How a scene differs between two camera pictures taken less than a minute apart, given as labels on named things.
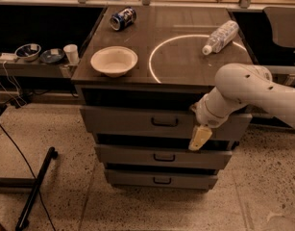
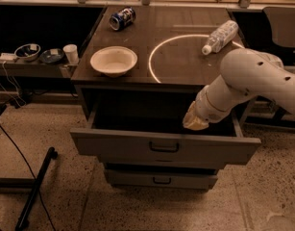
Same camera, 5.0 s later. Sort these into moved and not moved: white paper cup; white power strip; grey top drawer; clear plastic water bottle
Moved: grey top drawer
Not moved: clear plastic water bottle; white paper cup; white power strip
